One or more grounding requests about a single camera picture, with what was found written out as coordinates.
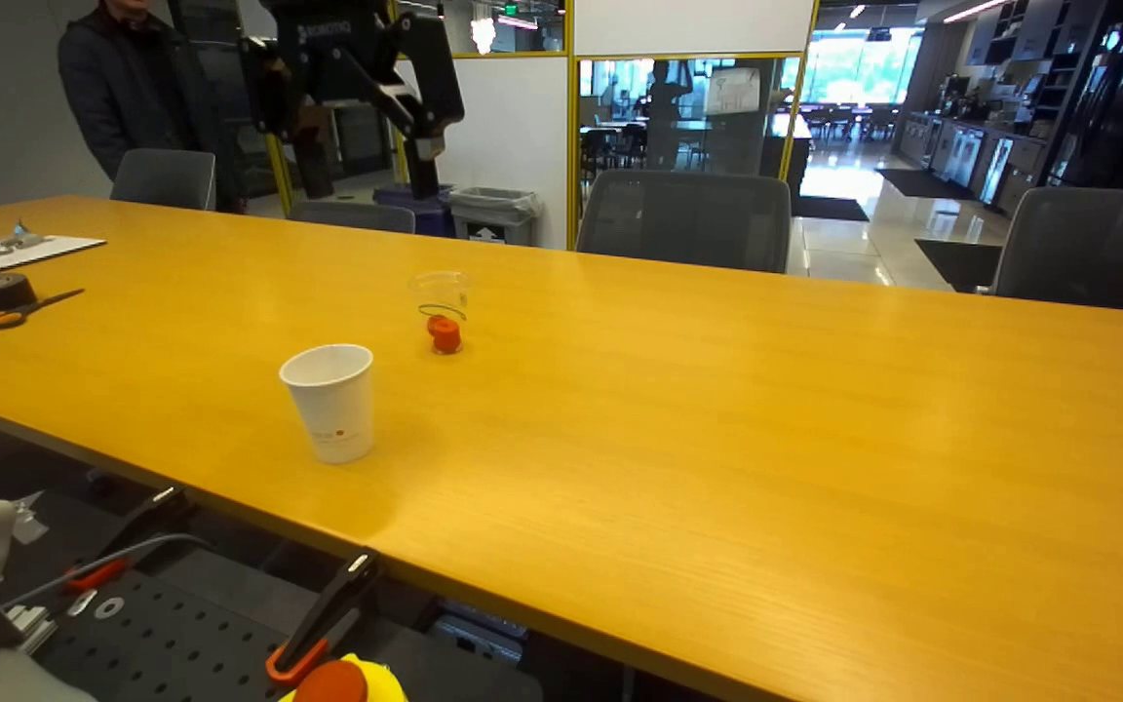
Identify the clear plastic cup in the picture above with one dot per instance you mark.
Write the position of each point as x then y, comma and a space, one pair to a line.
440, 295

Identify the grey office chair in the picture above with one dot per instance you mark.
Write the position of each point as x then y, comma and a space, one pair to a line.
166, 176
688, 221
1091, 248

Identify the blue waste bin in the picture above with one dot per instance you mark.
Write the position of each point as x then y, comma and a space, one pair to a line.
421, 212

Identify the white partition board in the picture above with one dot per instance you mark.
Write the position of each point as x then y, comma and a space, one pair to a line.
516, 129

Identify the white paper cup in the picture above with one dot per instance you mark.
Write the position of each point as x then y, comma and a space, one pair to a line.
330, 407

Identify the yellow framed glass partition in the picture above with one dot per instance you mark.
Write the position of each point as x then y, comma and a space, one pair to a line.
720, 118

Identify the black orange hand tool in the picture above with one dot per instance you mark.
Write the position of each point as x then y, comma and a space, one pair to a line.
330, 609

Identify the yellow red emergency stop button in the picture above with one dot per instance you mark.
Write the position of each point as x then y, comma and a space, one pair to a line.
349, 685

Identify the person in dark jacket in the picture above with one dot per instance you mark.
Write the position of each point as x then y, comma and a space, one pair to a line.
118, 79

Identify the white paper sheet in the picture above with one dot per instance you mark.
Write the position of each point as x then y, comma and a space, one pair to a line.
27, 252

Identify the black display cabinets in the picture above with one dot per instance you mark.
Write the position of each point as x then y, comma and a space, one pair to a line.
1091, 104

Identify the white wall panel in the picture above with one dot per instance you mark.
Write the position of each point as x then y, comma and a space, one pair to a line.
690, 25

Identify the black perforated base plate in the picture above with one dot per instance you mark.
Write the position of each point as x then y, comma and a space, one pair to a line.
156, 637

